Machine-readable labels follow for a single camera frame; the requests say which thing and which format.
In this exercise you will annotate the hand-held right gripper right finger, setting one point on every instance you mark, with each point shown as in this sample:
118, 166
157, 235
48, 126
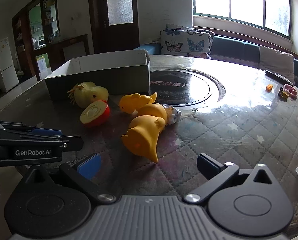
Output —
208, 165

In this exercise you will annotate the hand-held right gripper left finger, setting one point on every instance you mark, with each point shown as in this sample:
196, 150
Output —
89, 167

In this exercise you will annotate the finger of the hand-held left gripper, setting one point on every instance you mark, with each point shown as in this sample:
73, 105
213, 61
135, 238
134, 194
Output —
46, 132
72, 143

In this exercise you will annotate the red half apple toy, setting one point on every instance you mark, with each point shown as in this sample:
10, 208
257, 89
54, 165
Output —
92, 112

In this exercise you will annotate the yellow rubber ducks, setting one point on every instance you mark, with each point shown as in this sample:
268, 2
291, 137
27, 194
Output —
144, 135

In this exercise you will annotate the white and grey cardboard box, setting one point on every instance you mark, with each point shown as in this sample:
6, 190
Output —
101, 80

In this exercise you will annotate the small orange duck toy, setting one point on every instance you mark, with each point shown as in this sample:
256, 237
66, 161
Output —
134, 102

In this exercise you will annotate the yellow plush duck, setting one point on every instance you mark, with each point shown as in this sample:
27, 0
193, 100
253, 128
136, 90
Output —
89, 95

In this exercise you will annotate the small white figure toy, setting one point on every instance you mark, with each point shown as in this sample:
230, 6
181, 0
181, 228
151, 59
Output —
173, 115

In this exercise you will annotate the yellow and green carton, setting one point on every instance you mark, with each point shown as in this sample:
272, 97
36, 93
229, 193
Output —
42, 63

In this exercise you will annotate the white refrigerator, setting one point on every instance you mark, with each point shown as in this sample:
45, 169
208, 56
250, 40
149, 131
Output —
5, 65

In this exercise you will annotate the round black cooker plate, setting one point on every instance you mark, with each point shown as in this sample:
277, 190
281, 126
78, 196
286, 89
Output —
188, 87

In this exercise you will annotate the dark wooden side table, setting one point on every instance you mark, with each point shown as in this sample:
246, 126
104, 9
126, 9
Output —
74, 47

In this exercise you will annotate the dark wooden cabinet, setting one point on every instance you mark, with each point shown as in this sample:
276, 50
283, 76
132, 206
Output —
36, 30

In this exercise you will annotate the small yellow toy car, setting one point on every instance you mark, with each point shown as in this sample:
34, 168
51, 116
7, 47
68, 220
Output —
283, 93

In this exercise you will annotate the pink toy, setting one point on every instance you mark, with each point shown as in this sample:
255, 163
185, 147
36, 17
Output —
291, 90

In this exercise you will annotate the black remote control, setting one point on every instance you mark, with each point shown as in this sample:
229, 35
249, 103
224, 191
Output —
278, 77

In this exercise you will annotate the dark wooden door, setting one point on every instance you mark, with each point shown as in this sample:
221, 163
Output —
99, 30

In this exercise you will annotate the teal sofa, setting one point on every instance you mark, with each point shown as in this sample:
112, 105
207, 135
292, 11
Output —
238, 48

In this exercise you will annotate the large butterfly print pillow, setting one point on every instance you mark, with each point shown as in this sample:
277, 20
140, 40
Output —
183, 43

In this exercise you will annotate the grey sofa cushion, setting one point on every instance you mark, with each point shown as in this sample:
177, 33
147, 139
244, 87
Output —
278, 62

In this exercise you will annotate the small butterfly print pillow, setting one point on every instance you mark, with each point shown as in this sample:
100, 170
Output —
178, 27

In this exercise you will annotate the green framed window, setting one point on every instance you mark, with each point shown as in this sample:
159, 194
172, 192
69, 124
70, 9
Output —
238, 2

